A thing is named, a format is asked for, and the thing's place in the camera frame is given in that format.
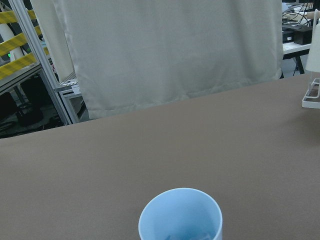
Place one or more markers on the white wire rack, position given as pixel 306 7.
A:
pixel 311 98

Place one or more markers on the light blue cup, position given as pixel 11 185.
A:
pixel 181 214

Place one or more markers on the cream curtain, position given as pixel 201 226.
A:
pixel 134 54

